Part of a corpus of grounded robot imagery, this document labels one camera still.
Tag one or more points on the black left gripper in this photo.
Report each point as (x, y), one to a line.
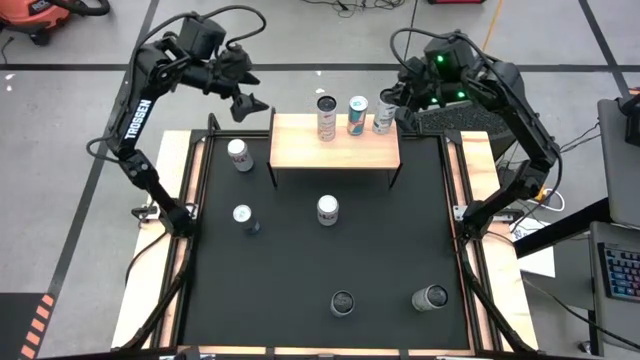
(225, 70)

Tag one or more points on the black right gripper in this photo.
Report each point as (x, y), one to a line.
(414, 85)

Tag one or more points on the Celsius Arctic Vibe can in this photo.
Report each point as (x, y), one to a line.
(342, 303)
(382, 120)

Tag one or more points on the blue Red Bull can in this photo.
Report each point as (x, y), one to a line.
(356, 122)

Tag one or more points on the Diet Coke can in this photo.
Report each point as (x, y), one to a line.
(328, 207)
(240, 155)

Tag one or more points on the Celsius Tropical Vibe can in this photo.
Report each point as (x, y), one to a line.
(326, 125)

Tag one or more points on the white Celsius can yellow base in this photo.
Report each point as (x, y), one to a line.
(427, 299)

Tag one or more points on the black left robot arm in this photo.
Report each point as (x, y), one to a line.
(137, 117)

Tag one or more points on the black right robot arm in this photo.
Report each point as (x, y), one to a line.
(530, 130)

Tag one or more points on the slim silver Red Bull can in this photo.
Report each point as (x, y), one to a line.
(242, 214)

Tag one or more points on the black table mat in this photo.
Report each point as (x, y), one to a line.
(300, 260)

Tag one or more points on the white paper sheet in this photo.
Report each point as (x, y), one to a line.
(537, 262)

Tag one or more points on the grey desk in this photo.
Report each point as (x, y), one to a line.
(620, 170)
(615, 320)

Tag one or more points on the orange shop vacuum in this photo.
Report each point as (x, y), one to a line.
(30, 15)

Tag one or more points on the computer keyboard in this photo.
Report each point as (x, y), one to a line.
(622, 270)

